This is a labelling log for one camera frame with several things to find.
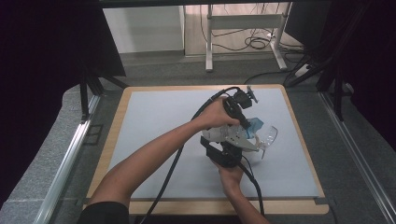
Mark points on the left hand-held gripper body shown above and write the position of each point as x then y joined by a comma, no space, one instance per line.
238,101

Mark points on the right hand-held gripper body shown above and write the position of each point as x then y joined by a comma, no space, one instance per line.
229,155

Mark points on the white and blue pouch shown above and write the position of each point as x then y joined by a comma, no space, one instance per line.
211,133

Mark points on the person's right hand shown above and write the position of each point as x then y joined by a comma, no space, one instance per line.
232,179

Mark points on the person's left hand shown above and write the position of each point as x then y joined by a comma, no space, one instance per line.
214,115

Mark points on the white table mat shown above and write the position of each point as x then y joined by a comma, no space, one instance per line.
155,109

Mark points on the white power strip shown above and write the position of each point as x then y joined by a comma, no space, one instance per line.
302,71

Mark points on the black metal stand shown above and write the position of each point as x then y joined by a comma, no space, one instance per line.
337,93
84,99

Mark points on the white panel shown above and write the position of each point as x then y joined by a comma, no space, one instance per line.
143,29

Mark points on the person's black sleeve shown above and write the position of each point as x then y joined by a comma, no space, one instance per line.
104,214

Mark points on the black curtain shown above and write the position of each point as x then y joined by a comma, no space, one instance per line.
40,62
367,62

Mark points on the white desk frame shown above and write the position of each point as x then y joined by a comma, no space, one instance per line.
246,21

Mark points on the aluminium rail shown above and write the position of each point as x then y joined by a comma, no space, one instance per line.
65,168
358,149

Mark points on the black floor bracket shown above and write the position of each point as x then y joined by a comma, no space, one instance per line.
92,134

